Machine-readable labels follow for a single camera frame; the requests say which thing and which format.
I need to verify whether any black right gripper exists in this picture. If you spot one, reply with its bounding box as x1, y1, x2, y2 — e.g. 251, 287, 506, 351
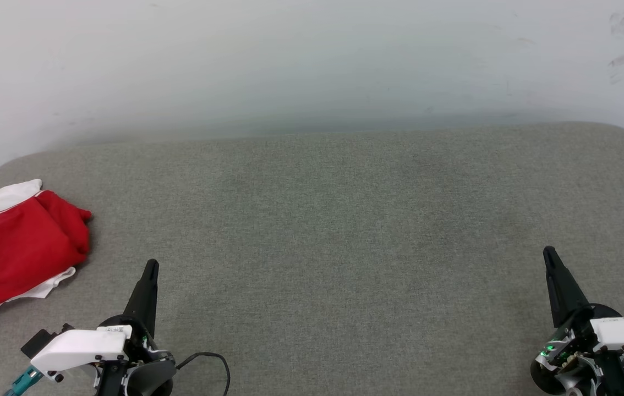
530, 246, 624, 396

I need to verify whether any thin black cable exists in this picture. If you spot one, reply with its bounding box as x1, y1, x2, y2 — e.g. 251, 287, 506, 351
176, 352, 231, 396

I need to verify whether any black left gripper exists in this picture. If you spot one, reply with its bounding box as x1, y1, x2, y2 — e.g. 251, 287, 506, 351
95, 260, 177, 396

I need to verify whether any red white basketball jersey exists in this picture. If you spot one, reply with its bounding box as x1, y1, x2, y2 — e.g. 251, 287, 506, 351
0, 179, 93, 336

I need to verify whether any teal cable connector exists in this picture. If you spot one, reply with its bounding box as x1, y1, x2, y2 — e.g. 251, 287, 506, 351
4, 366, 44, 396

